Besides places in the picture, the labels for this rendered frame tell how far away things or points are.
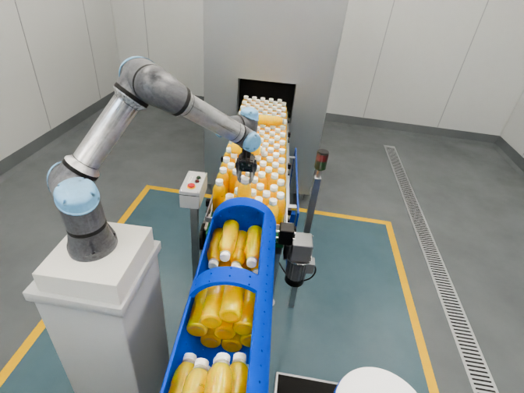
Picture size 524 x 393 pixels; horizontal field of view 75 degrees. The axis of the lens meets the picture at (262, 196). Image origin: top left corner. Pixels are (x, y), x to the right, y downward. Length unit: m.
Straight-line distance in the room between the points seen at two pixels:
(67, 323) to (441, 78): 5.44
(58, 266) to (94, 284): 0.14
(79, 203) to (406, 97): 5.21
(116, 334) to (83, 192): 0.49
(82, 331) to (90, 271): 0.27
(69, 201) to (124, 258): 0.25
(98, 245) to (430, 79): 5.25
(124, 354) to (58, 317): 0.25
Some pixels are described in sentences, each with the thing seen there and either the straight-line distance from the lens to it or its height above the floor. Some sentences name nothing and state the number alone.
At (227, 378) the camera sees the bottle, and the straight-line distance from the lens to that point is 0.99.
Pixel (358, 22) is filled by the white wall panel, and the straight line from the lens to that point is 5.44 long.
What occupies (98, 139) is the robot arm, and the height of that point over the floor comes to 1.55.
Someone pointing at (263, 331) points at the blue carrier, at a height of 1.18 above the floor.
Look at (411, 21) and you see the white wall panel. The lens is 5.56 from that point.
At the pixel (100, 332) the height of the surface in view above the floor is 0.99.
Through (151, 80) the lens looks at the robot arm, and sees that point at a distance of 1.08.
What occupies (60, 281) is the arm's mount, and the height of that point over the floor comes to 1.22.
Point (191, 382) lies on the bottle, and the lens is 1.02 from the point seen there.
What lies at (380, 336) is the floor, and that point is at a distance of 2.68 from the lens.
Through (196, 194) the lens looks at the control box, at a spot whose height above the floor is 1.09.
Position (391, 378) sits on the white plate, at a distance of 1.26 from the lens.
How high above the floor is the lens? 2.06
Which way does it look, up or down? 34 degrees down
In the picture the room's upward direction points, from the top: 6 degrees clockwise
